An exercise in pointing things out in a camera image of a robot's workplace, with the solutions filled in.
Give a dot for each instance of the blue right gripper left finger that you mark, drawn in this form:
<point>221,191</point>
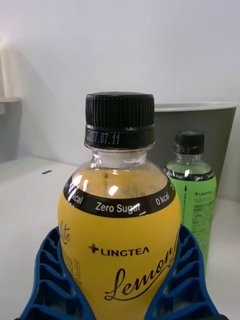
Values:
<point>50,282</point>

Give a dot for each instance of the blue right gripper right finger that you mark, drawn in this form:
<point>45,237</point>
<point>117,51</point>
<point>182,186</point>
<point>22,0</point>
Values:
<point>185,282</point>

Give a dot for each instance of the yellow label plastic bottle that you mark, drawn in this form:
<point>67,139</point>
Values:
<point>117,225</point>

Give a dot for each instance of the green label plastic bottle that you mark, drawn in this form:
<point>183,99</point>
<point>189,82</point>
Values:
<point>200,200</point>

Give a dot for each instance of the grey plastic waste bin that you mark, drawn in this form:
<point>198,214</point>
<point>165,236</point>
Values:
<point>195,120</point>

